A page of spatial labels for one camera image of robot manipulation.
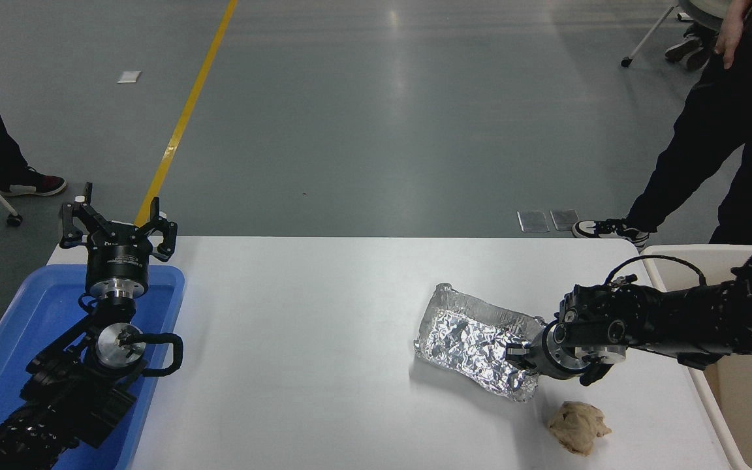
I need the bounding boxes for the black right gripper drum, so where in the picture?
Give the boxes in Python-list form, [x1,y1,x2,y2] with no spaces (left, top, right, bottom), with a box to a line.
[530,324,574,381]

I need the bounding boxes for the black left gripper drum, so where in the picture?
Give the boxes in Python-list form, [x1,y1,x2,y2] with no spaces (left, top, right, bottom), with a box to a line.
[85,236,151,289]

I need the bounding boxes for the rectangular foil tray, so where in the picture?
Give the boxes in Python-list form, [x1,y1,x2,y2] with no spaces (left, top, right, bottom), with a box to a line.
[413,283,546,402]

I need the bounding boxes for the person's hand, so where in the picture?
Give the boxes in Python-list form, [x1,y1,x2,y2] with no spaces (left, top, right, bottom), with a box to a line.
[714,0,752,70]

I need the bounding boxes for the crumpled tan paper ball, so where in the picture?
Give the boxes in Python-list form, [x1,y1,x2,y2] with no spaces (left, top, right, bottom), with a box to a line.
[548,401,612,456]

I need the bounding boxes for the blue plastic tray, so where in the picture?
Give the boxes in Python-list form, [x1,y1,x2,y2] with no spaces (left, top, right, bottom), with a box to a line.
[0,263,186,470]

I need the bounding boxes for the large pale bin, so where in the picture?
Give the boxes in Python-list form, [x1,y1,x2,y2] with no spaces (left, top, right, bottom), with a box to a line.
[640,245,752,470]

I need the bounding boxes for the standing person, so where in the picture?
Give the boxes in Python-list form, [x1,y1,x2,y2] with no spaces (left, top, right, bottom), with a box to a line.
[572,0,752,252]

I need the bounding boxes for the person's feet under chair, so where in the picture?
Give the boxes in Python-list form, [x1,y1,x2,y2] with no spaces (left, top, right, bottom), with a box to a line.
[665,23,720,72]

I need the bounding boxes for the grey wheeled chair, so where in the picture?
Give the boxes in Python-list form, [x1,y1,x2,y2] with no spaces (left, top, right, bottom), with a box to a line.
[620,0,732,69]

